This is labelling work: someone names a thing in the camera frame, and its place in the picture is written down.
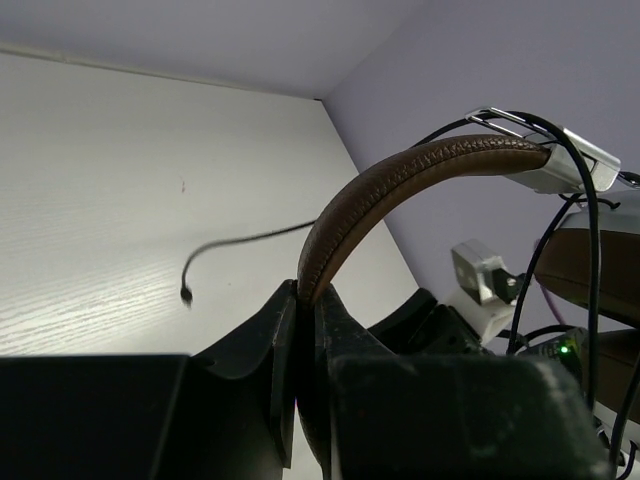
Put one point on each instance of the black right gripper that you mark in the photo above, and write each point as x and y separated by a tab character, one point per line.
422	325

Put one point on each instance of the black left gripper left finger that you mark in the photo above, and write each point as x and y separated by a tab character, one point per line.
224	413

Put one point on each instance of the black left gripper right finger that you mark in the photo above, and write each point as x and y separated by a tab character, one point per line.
378	415

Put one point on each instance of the brown silver headphones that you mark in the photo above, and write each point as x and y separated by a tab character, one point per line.
588	257

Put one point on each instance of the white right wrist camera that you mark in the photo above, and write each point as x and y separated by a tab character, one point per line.
487	292

